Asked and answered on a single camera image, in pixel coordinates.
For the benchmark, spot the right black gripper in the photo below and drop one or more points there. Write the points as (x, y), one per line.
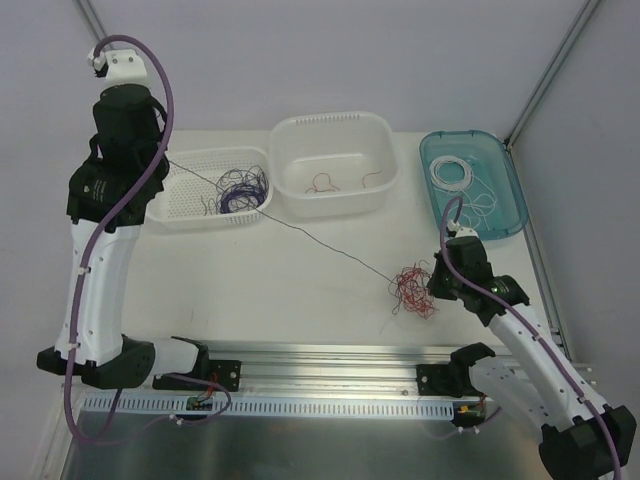
(441, 281)

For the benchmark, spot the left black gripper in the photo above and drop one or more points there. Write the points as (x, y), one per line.
(126, 93)

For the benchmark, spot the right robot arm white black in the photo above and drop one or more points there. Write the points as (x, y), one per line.
(580, 435)

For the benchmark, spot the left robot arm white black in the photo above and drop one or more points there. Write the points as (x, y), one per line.
(107, 201)

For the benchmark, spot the teal transparent plastic tray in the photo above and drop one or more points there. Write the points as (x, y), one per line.
(476, 166)

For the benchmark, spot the white perforated basket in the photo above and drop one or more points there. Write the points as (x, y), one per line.
(213, 188)

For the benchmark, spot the white plastic tub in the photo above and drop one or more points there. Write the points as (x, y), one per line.
(333, 164)

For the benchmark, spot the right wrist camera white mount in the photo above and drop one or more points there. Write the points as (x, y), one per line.
(456, 230)

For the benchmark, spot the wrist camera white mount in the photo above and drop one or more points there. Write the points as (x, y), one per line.
(119, 67)
(456, 230)

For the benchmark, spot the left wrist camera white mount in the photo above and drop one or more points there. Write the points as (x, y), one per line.
(119, 67)

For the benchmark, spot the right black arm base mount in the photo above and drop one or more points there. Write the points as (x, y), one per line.
(439, 380)

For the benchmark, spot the left aluminium frame post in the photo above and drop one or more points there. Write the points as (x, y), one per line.
(89, 16)

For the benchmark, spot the aluminium frame post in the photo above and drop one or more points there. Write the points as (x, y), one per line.
(563, 51)
(89, 16)

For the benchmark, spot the aluminium mounting rail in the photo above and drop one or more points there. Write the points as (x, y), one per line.
(267, 368)

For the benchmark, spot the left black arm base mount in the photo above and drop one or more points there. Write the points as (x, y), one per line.
(226, 373)

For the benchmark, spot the right aluminium frame post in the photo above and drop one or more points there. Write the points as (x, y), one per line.
(563, 51)

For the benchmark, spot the white slotted cable duct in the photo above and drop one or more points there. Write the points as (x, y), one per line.
(147, 403)

